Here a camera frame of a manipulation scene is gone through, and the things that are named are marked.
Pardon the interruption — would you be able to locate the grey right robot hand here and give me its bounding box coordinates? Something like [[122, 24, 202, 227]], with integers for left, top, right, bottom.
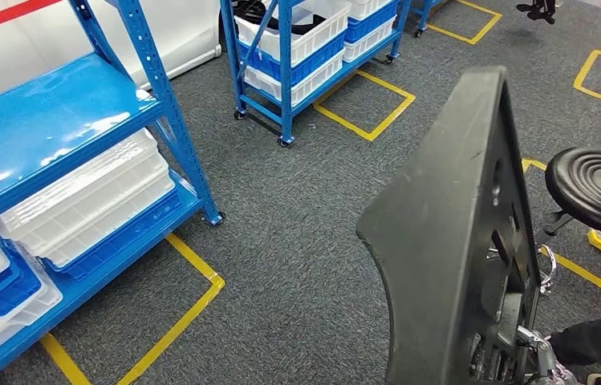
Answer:
[[515, 325, 582, 385]]

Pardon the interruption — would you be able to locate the black plastic panel part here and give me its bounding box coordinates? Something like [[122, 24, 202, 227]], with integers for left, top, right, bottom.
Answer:
[[355, 65, 543, 385]]

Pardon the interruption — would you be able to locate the blue wheeled shelf rack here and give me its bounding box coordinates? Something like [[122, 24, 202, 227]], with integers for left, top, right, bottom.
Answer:
[[410, 0, 447, 39], [218, 0, 412, 148]]

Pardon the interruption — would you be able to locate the blue metal shelf rack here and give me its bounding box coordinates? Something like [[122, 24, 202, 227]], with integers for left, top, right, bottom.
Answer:
[[0, 0, 225, 385]]

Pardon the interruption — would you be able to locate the person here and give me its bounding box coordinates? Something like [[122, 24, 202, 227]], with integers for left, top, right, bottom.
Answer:
[[548, 316, 601, 385]]

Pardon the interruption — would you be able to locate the black stool with chrome base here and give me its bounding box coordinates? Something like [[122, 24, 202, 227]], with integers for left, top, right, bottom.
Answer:
[[536, 147, 601, 296]]

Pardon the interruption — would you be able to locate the blue plastic crate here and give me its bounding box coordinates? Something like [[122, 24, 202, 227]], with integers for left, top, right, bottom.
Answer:
[[343, 0, 401, 45], [236, 29, 348, 87], [0, 249, 42, 347], [42, 188, 185, 282]]

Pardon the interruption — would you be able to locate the black parts bundle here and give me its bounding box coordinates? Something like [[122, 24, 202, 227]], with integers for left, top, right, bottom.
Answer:
[[233, 0, 327, 35]]

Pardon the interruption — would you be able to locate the white car with red stripe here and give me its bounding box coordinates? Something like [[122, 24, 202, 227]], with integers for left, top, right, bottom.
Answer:
[[0, 0, 223, 110]]

